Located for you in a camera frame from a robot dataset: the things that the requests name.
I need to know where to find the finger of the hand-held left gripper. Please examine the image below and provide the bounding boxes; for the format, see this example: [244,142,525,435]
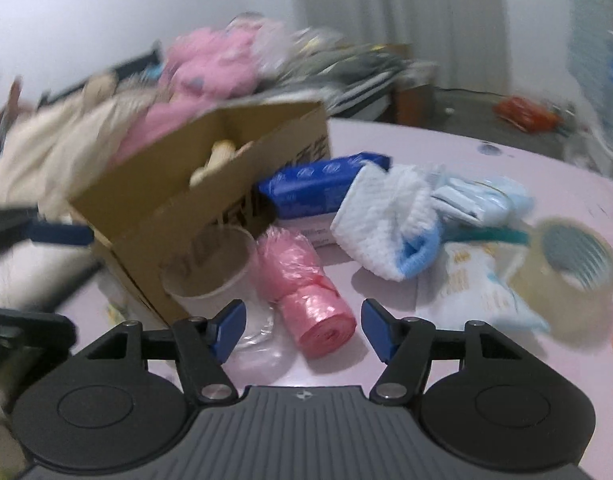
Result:
[0,209,95,252]
[0,305,78,362]

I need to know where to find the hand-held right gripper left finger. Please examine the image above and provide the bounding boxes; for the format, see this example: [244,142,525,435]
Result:
[85,299,248,405]

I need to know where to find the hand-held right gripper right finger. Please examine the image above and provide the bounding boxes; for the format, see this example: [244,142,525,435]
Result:
[361,298,525,405]

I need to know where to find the white snack packet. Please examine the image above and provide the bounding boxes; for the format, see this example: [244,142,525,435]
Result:
[442,241,553,335]

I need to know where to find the clear plastic bag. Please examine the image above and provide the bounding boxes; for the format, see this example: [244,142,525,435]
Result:
[234,304,283,366]

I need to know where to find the pink garbage bag roll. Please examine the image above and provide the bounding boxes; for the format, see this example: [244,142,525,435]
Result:
[256,226,358,361]

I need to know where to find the cream cloth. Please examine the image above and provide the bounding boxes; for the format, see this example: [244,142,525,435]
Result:
[0,80,152,221]

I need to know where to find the white and blue towel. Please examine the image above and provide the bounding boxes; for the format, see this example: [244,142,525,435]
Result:
[330,162,445,282]

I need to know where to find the brown cardboard box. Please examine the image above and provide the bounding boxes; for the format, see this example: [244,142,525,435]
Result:
[70,101,333,327]

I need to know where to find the blue tissue pack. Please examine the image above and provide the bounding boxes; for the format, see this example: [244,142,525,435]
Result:
[258,152,392,249]

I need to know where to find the light blue wipes packet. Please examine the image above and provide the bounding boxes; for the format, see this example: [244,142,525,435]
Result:
[430,174,535,227]

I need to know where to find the clear packing tape roll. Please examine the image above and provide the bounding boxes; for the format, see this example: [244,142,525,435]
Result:
[505,216,613,347]

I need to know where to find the pink printed tablecloth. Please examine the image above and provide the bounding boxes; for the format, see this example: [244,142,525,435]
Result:
[36,117,613,480]

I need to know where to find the pink plush toy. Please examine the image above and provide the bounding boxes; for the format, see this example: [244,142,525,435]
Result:
[114,20,287,161]

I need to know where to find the wooden cabinet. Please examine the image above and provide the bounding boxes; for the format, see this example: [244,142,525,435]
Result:
[389,84,438,126]

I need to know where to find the pile of grey clothes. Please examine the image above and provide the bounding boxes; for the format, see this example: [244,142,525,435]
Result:
[264,27,439,117]

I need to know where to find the orange plastic bag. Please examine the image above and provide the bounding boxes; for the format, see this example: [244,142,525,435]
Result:
[495,96,563,134]

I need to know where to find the grey curtain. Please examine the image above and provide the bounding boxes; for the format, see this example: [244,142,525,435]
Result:
[294,0,508,98]

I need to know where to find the teal strap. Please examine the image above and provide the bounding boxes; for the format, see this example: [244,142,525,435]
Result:
[443,226,533,247]

